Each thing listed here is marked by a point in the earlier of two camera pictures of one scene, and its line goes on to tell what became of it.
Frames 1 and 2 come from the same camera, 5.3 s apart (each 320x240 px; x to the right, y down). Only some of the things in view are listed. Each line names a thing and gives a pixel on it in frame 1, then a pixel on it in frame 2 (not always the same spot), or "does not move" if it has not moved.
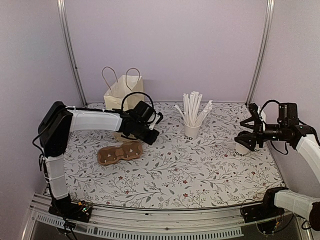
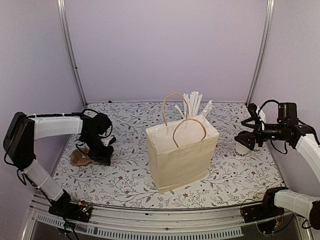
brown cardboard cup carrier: [109, 155] to [80, 157]
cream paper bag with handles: [125, 90] to [179, 150]
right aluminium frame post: [270, 5] does not move
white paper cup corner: [240, 149] does not move
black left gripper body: [140, 133] to [97, 151]
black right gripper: [252, 136] does not move
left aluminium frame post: [68, 50] does not move
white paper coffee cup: [257, 148] does not move
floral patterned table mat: [108, 168] does not move
